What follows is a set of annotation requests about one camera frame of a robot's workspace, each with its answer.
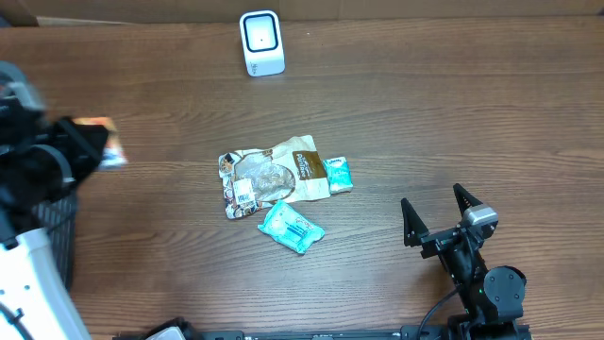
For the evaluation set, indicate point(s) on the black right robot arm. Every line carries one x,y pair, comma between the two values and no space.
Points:
492,298

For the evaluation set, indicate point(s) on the beige brown snack pouch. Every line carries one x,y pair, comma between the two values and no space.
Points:
256,179

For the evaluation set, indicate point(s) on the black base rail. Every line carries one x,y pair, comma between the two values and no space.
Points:
307,335

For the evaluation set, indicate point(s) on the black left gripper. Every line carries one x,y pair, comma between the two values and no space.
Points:
87,148

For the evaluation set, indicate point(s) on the teal wet wipes pack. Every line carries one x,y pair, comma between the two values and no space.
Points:
290,228

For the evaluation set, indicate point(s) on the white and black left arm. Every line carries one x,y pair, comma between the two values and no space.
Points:
35,303

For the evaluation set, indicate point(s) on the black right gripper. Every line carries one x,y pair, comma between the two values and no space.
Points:
417,233

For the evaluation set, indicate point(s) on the white barcode scanner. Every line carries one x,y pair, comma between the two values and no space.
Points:
262,43

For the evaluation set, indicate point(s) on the small teal tissue pack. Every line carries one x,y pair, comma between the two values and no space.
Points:
338,175

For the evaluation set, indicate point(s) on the orange tissue pack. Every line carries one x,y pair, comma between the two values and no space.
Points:
113,153

